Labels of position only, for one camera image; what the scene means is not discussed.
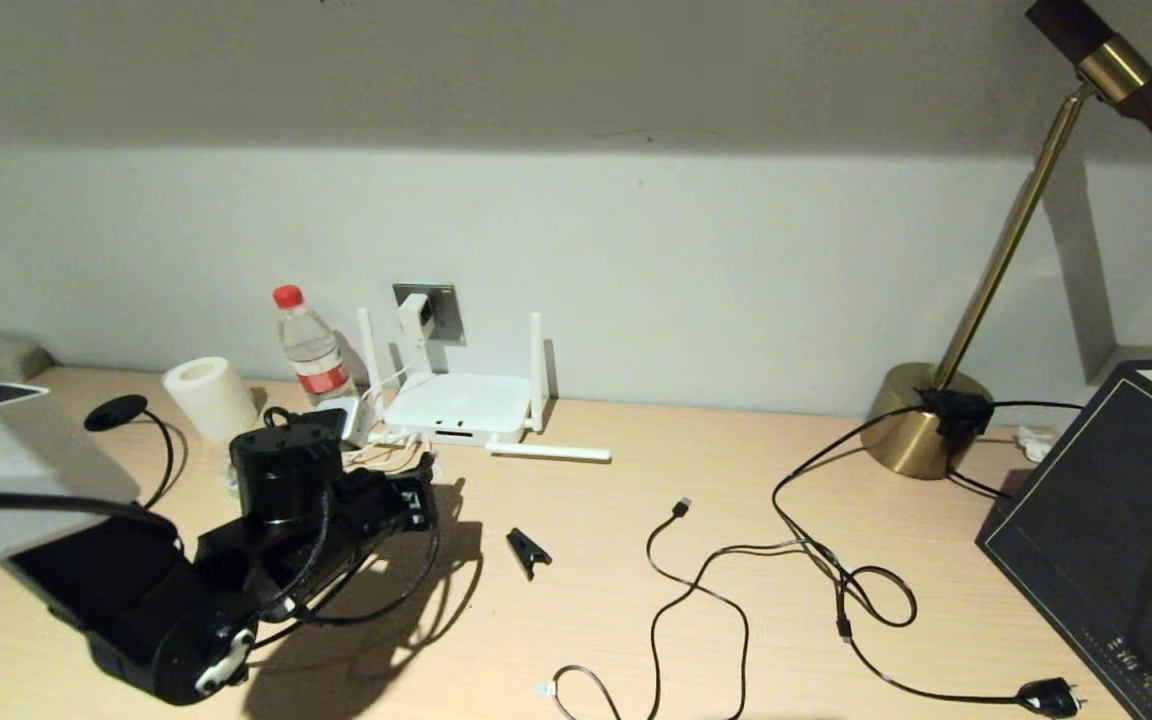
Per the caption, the thin white power cable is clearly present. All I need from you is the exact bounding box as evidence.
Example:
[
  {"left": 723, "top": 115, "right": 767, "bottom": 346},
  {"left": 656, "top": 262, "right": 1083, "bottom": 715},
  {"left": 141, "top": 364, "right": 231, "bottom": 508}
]
[{"left": 341, "top": 340, "right": 442, "bottom": 476}]

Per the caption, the white power adapter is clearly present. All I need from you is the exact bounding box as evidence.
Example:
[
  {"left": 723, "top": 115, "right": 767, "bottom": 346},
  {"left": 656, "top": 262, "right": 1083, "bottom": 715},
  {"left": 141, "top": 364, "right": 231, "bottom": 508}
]
[{"left": 397, "top": 292, "right": 434, "bottom": 346}]

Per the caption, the black ethernet cable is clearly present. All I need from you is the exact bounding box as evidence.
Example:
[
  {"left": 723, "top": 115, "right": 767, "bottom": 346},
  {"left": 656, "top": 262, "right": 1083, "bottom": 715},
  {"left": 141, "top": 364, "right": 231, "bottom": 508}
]
[{"left": 136, "top": 405, "right": 442, "bottom": 631}]

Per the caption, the white router with antennas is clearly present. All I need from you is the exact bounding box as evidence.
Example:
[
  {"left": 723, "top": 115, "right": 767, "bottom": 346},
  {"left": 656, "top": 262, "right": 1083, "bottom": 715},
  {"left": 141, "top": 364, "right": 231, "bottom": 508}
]
[{"left": 356, "top": 308, "right": 614, "bottom": 464}]

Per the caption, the small black clip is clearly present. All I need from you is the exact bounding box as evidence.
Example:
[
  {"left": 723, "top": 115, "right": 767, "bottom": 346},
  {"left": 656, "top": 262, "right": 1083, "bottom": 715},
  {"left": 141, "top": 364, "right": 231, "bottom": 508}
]
[{"left": 506, "top": 526, "right": 554, "bottom": 580}]

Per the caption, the clear bottle red cap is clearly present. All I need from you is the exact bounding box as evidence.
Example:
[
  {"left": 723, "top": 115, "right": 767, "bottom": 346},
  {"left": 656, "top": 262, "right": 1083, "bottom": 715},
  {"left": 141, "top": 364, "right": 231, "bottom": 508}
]
[{"left": 272, "top": 284, "right": 357, "bottom": 406}]

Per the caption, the small lamp white shade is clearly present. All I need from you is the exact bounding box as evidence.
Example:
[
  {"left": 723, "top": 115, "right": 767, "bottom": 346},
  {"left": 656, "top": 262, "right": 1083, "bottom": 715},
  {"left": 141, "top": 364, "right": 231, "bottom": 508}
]
[{"left": 162, "top": 356, "right": 259, "bottom": 501}]

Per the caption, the brass desk lamp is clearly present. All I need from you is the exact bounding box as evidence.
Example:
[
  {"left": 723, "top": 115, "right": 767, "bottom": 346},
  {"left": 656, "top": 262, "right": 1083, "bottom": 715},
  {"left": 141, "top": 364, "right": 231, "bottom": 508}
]
[{"left": 860, "top": 0, "right": 1152, "bottom": 479}]

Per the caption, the black charger block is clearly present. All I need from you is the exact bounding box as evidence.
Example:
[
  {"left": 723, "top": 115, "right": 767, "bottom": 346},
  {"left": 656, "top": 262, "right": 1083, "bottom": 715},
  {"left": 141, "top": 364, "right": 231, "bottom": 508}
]
[{"left": 921, "top": 388, "right": 997, "bottom": 441}]

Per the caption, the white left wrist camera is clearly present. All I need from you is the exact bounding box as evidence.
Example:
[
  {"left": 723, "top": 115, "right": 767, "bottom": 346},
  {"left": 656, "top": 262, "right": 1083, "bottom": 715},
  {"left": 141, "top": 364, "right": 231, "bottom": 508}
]
[{"left": 316, "top": 397, "right": 369, "bottom": 448}]

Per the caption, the grey wall socket plate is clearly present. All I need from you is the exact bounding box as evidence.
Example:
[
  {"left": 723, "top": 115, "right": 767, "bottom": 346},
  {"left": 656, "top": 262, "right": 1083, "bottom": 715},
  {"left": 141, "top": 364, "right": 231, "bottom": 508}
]
[{"left": 393, "top": 284, "right": 466, "bottom": 347}]

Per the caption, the black cable white tip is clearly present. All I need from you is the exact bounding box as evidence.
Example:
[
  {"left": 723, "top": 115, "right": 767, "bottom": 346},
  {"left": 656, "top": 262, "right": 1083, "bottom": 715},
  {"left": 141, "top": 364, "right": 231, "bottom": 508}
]
[{"left": 536, "top": 540, "right": 837, "bottom": 720}]

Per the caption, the black USB cable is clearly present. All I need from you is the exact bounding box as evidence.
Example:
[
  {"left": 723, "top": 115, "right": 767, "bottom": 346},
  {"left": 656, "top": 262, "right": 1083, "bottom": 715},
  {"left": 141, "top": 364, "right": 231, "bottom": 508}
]
[{"left": 646, "top": 497, "right": 752, "bottom": 720}]

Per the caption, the black desk cable grommet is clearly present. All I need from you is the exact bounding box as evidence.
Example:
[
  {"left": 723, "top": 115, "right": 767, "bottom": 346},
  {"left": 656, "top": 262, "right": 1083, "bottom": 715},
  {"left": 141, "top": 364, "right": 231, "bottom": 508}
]
[{"left": 84, "top": 394, "right": 149, "bottom": 432}]

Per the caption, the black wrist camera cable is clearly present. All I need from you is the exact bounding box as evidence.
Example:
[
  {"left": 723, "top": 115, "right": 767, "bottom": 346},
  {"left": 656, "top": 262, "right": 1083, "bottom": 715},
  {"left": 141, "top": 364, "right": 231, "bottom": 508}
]
[{"left": 0, "top": 405, "right": 337, "bottom": 616}]

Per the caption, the black lamp power cord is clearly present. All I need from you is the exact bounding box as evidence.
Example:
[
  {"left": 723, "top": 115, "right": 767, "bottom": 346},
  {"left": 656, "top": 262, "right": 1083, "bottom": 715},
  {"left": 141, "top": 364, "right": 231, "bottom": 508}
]
[{"left": 772, "top": 400, "right": 1087, "bottom": 719}]

